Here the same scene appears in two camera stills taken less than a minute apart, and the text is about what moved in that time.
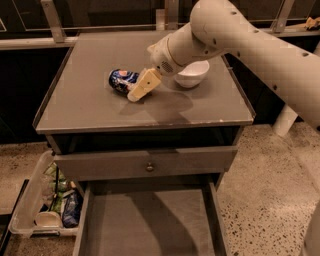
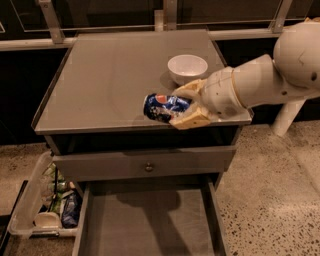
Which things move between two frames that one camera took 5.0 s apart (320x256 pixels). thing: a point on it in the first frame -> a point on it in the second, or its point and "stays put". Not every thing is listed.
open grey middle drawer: [150, 218] stays put
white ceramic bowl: [192, 75] stays put
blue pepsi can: [122, 80] -> [164, 108]
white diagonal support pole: [285, 121] stays put
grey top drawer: [118, 164] stays put
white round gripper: [162, 59] -> [220, 94]
